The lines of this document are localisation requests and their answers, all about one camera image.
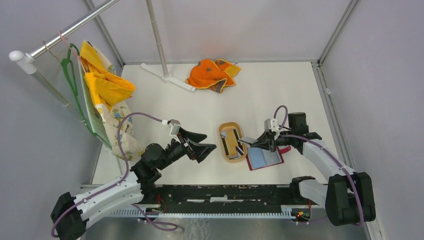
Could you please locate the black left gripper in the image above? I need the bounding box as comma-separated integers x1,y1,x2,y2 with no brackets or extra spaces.
157,127,217,170

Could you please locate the red leather card holder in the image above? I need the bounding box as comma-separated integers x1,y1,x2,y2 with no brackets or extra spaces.
246,146,292,171

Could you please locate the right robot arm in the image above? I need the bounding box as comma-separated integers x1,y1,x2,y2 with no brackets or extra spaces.
242,112,377,226

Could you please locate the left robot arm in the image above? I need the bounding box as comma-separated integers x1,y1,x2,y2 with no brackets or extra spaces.
50,128,217,240

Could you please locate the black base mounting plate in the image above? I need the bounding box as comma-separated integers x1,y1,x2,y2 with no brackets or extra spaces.
139,184,310,214

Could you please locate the white rack stand base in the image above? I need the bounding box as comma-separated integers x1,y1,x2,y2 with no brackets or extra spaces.
140,63,196,93

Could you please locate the orange yellow cloth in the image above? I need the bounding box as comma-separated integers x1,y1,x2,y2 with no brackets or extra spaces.
185,58,242,94

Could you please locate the vertical metal pole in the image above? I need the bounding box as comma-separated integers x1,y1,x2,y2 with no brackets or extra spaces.
145,0,169,75

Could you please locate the yellow patterned hanging cloth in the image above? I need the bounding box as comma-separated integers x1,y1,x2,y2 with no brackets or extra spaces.
79,40,144,161

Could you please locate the green clothes hanger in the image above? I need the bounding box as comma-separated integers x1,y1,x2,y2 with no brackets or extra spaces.
61,43,112,150

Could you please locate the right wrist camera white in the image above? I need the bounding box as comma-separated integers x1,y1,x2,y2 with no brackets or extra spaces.
264,118,281,133

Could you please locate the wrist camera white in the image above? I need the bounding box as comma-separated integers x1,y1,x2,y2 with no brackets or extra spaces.
161,119,181,139
264,118,281,133

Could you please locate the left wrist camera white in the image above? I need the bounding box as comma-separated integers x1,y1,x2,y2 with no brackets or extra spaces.
161,119,181,139

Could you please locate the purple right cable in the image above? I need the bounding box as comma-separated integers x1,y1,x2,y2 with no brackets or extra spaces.
272,105,365,227

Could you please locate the purple cable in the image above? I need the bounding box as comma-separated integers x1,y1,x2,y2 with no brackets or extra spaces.
272,105,365,227
50,111,180,239

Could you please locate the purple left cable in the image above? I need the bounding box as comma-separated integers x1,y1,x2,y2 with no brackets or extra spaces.
50,111,180,239

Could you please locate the metal hanging rail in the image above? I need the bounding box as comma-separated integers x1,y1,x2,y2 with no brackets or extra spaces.
8,0,119,75

